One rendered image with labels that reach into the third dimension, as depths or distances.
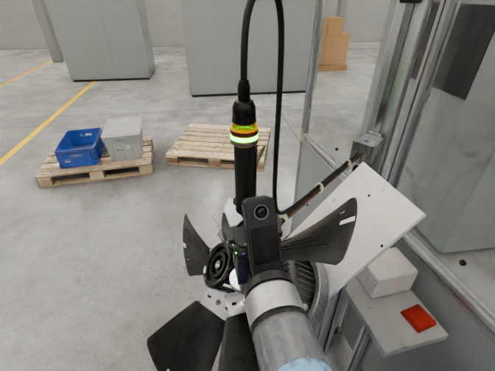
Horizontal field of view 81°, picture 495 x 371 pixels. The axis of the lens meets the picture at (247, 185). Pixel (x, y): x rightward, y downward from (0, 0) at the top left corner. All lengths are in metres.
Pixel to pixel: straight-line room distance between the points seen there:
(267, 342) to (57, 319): 2.16
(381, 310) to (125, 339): 1.54
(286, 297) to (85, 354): 1.91
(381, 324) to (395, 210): 0.48
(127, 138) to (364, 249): 3.04
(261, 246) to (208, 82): 5.79
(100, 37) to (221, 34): 3.01
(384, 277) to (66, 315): 2.00
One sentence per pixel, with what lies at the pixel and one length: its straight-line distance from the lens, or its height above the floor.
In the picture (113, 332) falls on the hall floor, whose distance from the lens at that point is 2.23.
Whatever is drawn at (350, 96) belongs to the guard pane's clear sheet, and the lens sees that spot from 1.54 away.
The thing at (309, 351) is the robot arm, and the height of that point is 1.48.
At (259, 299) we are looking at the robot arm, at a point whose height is 1.48.
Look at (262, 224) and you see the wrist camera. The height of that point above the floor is 1.52.
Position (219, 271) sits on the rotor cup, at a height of 1.22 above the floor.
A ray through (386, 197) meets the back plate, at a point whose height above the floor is 1.34.
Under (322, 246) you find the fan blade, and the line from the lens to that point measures 0.57.
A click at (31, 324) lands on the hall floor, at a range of 2.51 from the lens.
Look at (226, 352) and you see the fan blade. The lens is 0.69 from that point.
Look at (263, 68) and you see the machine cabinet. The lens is 6.18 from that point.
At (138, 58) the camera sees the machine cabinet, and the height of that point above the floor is 0.49.
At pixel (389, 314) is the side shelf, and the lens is 1.21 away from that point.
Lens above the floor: 1.80
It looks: 34 degrees down
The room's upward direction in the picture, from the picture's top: straight up
